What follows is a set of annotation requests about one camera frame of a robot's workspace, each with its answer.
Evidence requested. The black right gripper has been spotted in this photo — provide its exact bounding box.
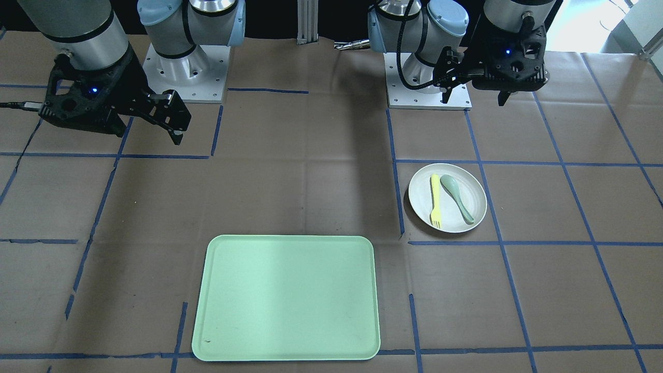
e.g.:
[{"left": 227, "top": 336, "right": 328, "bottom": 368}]
[{"left": 39, "top": 49, "right": 192, "bottom": 146}]

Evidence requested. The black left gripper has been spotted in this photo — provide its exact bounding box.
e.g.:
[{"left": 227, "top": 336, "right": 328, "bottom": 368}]
[{"left": 433, "top": 15, "right": 549, "bottom": 107}]

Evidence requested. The white round plate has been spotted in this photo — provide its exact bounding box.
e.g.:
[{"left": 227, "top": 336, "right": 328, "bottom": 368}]
[{"left": 408, "top": 163, "right": 487, "bottom": 234}]

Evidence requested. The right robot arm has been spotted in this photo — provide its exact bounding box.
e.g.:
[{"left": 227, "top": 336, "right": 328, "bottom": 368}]
[{"left": 18, "top": 1, "right": 246, "bottom": 146}]

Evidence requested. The yellow plastic fork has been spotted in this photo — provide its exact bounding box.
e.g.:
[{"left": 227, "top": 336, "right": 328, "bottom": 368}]
[{"left": 429, "top": 173, "right": 441, "bottom": 229}]

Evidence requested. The green plastic spoon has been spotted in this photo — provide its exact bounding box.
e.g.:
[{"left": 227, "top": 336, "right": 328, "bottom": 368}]
[{"left": 440, "top": 174, "right": 474, "bottom": 224}]

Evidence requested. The light green tray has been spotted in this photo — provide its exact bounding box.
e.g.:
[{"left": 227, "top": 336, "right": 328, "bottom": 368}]
[{"left": 192, "top": 235, "right": 381, "bottom": 362}]

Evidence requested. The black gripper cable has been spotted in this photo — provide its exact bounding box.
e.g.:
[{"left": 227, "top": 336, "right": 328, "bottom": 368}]
[{"left": 396, "top": 0, "right": 446, "bottom": 91}]

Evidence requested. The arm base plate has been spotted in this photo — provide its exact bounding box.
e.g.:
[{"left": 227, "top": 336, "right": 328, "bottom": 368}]
[
  {"left": 142, "top": 45, "right": 230, "bottom": 104},
  {"left": 383, "top": 53, "right": 473, "bottom": 110}
]

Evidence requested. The aluminium frame post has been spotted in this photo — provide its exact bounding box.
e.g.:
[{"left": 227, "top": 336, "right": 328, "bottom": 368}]
[{"left": 296, "top": 0, "right": 319, "bottom": 46}]

